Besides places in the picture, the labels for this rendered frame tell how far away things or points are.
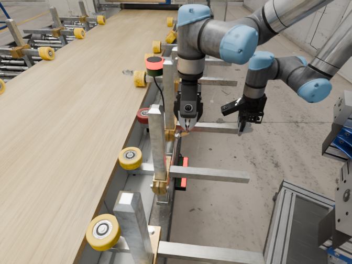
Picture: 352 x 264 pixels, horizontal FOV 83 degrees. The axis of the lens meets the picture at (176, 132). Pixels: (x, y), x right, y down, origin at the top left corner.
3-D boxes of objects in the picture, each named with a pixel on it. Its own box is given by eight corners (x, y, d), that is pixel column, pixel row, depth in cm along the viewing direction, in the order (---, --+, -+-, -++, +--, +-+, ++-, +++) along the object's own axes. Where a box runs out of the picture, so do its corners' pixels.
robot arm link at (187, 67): (205, 61, 50) (173, 59, 50) (204, 78, 53) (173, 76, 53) (205, 50, 55) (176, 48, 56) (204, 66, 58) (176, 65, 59)
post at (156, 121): (168, 201, 82) (163, 102, 51) (166, 210, 79) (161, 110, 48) (160, 201, 82) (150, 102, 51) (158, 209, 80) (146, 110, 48)
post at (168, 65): (174, 153, 99) (174, 57, 68) (174, 158, 97) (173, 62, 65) (167, 153, 100) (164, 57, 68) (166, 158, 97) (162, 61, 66)
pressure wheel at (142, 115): (157, 127, 97) (156, 107, 90) (154, 138, 91) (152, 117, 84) (141, 125, 98) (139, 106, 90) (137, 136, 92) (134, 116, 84)
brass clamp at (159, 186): (173, 165, 77) (173, 156, 74) (168, 196, 67) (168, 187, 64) (157, 163, 78) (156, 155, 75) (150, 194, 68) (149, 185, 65)
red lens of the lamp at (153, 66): (164, 63, 71) (164, 56, 69) (162, 69, 66) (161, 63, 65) (147, 62, 71) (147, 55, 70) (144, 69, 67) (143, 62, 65)
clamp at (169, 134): (177, 122, 96) (177, 114, 92) (174, 142, 85) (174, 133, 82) (166, 122, 96) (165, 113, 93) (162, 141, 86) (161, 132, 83)
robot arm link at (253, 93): (246, 88, 71) (243, 78, 77) (243, 99, 74) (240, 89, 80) (268, 89, 70) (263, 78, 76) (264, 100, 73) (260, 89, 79)
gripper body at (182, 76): (200, 98, 67) (204, 63, 59) (200, 113, 61) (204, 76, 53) (178, 97, 68) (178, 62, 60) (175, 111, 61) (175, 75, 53)
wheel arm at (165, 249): (259, 256, 55) (263, 251, 53) (261, 271, 53) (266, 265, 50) (107, 239, 59) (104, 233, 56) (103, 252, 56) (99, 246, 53)
